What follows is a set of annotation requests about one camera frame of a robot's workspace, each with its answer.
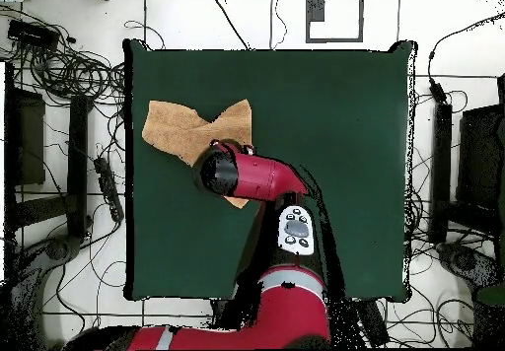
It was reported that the black cable with connector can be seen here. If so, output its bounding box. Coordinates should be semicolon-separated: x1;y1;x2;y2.
427;11;505;105

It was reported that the thick black cable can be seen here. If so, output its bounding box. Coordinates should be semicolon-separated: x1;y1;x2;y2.
212;0;252;51

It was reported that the grey floor outlet frame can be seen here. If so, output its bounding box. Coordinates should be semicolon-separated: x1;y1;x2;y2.
305;0;365;44

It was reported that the black metal frame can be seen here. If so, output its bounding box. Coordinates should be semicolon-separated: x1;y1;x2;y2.
3;60;94;246
427;72;505;246

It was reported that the black cable tangle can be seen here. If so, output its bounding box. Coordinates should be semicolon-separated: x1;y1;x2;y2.
0;3;127;107

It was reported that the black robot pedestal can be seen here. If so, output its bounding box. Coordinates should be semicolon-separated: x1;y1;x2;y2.
210;298;242;328

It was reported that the orange terry towel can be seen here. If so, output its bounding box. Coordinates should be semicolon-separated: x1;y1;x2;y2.
141;98;253;210

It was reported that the black electronics box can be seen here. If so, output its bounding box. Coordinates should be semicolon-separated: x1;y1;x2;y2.
6;19;60;50

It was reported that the grey tripod base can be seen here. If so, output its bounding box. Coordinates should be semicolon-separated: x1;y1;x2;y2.
435;242;505;289
7;234;84;350

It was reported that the black floor box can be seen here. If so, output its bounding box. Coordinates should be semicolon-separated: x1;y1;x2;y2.
354;299;392;348

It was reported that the dark green table cloth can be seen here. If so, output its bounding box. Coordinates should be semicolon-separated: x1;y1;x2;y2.
122;38;418;304

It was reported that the black power strip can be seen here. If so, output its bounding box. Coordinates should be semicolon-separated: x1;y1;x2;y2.
93;156;125;223

